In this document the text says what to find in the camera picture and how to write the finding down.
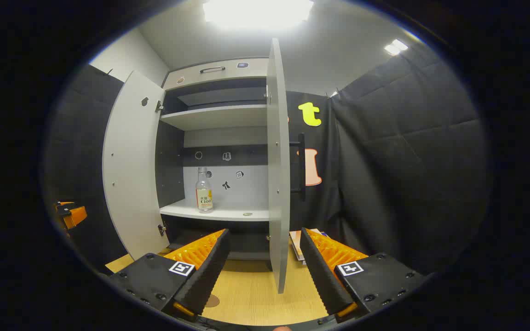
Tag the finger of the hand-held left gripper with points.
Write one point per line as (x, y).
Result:
(77, 215)

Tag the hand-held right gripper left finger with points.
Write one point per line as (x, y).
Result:
(205, 280)

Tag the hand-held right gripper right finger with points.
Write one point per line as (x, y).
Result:
(325, 280)

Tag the brown round coaster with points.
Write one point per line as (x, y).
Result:
(213, 301)

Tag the grey cabinet door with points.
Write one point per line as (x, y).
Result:
(131, 174)
(278, 161)

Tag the clear plastic bottle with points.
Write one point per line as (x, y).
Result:
(204, 193)

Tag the grey cabinet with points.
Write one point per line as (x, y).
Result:
(219, 188)

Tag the metal door hinge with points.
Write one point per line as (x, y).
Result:
(159, 105)
(161, 230)

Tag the grey cabinet shelf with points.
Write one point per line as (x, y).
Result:
(214, 117)
(228, 212)

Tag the grey cabinet drawer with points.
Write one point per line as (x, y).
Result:
(228, 78)

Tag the black backdrop cloth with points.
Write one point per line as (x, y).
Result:
(407, 161)
(81, 147)

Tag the small ceiling light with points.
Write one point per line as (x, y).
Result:
(396, 47)

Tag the large ceiling light panel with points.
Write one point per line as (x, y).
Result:
(258, 11)

